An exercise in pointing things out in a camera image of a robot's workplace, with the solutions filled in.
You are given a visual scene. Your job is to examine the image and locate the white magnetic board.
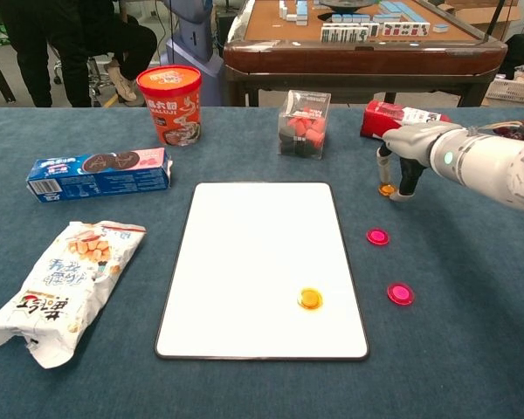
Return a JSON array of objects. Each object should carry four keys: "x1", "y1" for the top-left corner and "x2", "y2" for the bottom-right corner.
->
[{"x1": 155, "y1": 182, "x2": 370, "y2": 362}]

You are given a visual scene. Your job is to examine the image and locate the standing person in black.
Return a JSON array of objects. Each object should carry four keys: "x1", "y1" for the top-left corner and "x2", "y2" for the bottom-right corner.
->
[{"x1": 0, "y1": 0, "x2": 93, "y2": 108}]

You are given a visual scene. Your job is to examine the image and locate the white plastic crate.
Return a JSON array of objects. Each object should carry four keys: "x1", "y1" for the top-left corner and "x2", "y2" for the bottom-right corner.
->
[{"x1": 484, "y1": 76, "x2": 524, "y2": 107}]

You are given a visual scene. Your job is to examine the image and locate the brown mahjong table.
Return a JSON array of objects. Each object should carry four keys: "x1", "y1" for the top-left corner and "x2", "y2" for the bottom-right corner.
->
[{"x1": 223, "y1": 0, "x2": 509, "y2": 108}]

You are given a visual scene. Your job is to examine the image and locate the blue grey machine base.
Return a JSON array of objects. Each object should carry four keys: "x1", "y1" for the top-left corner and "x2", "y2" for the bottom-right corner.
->
[{"x1": 165, "y1": 0, "x2": 224, "y2": 107}]

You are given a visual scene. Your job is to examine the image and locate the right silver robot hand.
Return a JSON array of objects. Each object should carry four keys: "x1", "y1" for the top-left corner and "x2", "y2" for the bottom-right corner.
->
[{"x1": 376, "y1": 121, "x2": 442, "y2": 202}]

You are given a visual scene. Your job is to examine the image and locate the blue table cloth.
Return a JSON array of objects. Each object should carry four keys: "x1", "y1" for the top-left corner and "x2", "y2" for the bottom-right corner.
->
[{"x1": 0, "y1": 106, "x2": 524, "y2": 419}]

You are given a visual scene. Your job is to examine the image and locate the chrome wheeled stool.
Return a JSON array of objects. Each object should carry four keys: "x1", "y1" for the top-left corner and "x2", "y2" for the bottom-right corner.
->
[{"x1": 52, "y1": 43, "x2": 114, "y2": 106}]

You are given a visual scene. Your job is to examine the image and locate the white snack bag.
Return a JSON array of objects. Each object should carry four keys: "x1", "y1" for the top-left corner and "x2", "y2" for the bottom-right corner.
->
[{"x1": 0, "y1": 220, "x2": 148, "y2": 370}]

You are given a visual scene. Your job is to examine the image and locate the orange instant noodle cup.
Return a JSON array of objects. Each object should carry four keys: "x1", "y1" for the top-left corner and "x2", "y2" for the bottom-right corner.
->
[{"x1": 135, "y1": 65, "x2": 203, "y2": 148}]

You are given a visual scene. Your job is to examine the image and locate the face-up mahjong tile row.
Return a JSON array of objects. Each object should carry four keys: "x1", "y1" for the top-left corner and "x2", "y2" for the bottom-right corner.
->
[
  {"x1": 368, "y1": 21, "x2": 431, "y2": 38},
  {"x1": 321, "y1": 24, "x2": 370, "y2": 44}
]

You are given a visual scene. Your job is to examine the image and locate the blue-backed mahjong tile row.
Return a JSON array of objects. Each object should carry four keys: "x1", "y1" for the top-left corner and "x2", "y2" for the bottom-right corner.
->
[{"x1": 330, "y1": 13, "x2": 403, "y2": 24}]

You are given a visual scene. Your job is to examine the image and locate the red juice bottle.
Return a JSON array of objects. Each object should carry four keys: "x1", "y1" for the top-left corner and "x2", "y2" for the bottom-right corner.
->
[{"x1": 359, "y1": 100, "x2": 453, "y2": 141}]

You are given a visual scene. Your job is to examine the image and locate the clear box of sponges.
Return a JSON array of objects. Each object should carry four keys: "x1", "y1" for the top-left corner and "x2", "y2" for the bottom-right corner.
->
[{"x1": 277, "y1": 89, "x2": 333, "y2": 161}]

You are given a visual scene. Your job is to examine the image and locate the blue cookie box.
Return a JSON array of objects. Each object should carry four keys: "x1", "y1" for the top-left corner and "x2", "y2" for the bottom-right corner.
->
[{"x1": 25, "y1": 147, "x2": 175, "y2": 204}]

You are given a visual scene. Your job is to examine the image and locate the stacked blue mahjong tiles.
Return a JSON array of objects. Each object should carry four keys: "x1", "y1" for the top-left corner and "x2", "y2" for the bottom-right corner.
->
[
  {"x1": 279, "y1": 0, "x2": 309, "y2": 24},
  {"x1": 377, "y1": 0, "x2": 417, "y2": 17}
]

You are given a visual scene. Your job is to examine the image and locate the pink disc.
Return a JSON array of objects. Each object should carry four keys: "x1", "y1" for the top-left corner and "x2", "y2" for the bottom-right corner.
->
[
  {"x1": 365, "y1": 227, "x2": 391, "y2": 247},
  {"x1": 386, "y1": 281, "x2": 416, "y2": 306}
]

